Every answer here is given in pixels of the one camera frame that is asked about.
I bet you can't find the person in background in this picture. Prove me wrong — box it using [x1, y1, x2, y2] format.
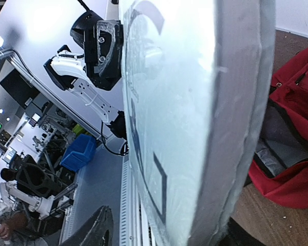
[0, 167, 48, 240]

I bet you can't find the grey shrink-wrapped book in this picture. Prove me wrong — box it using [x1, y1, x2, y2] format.
[119, 1, 275, 245]

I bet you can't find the red backpack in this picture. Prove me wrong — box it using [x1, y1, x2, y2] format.
[248, 48, 308, 209]

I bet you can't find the blue plastic bin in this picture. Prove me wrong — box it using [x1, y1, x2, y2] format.
[60, 134, 97, 172]

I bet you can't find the front aluminium rail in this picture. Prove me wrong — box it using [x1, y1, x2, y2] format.
[119, 156, 156, 246]

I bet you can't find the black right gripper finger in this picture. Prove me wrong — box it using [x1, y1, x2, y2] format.
[60, 206, 113, 246]

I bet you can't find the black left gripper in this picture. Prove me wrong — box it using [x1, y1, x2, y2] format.
[70, 10, 123, 91]

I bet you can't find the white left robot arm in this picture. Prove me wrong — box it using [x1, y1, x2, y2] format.
[70, 10, 127, 140]

